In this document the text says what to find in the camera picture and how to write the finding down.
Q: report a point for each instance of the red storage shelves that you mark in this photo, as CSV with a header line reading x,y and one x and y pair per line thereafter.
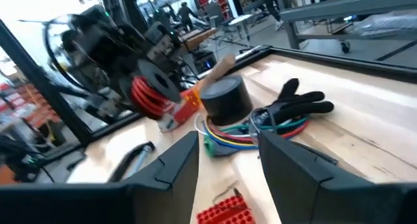
x,y
211,1

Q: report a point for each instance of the grey office chair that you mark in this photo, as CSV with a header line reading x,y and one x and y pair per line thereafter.
x,y
216,15

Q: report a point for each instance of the black work glove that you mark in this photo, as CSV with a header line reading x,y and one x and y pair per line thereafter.
x,y
293,105

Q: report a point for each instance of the clear plastic bag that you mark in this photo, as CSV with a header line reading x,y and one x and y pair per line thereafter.
x,y
387,23

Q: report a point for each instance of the black C-clamp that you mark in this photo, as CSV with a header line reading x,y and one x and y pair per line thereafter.
x,y
125,160

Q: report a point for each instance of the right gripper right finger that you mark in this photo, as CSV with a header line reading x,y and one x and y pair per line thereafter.
x,y
309,198

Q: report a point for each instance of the small white table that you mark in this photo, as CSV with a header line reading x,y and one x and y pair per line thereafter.
x,y
241,19

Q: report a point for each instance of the black duct tape roll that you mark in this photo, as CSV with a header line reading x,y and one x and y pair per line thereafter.
x,y
224,100

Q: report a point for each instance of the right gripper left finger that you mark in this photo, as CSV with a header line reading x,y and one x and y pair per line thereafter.
x,y
156,198

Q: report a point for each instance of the person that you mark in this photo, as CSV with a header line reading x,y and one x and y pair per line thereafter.
x,y
186,15
273,9

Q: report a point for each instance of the red bit holder block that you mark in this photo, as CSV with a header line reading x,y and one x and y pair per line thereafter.
x,y
226,212

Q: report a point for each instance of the black aluminium table frame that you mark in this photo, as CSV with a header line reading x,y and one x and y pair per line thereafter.
x,y
325,59

